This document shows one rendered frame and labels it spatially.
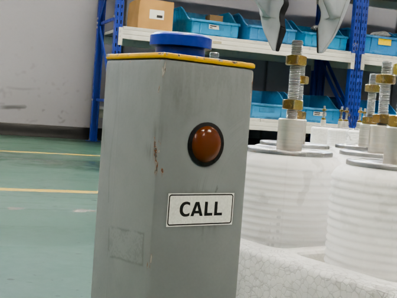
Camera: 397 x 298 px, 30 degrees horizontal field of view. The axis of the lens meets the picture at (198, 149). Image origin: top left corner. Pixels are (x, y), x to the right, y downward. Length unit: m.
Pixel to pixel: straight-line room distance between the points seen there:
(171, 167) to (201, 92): 0.05
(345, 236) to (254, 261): 0.07
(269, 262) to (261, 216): 0.07
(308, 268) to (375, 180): 0.08
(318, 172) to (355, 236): 0.09
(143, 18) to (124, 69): 4.54
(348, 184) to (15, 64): 5.06
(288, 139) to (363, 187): 0.13
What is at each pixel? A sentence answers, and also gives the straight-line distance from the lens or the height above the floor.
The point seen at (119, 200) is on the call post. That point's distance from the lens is 0.47.
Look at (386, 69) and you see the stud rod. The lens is 0.73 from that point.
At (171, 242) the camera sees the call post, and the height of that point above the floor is 0.20.
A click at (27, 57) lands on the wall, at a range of 5.54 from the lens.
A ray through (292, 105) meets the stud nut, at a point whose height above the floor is 0.29.
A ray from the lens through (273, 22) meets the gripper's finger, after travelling 0.65.
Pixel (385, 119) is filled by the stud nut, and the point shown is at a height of 0.29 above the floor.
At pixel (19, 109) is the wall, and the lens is 5.53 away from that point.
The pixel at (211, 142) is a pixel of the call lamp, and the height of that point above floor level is 0.26.
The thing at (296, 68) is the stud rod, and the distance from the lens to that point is 0.64.
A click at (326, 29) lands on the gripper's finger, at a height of 0.36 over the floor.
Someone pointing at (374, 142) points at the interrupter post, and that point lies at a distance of 0.72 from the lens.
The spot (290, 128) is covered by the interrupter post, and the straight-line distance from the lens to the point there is 0.64.
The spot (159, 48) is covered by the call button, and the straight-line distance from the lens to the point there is 0.47.
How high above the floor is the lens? 0.28
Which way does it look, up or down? 3 degrees down
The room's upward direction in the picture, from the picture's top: 4 degrees clockwise
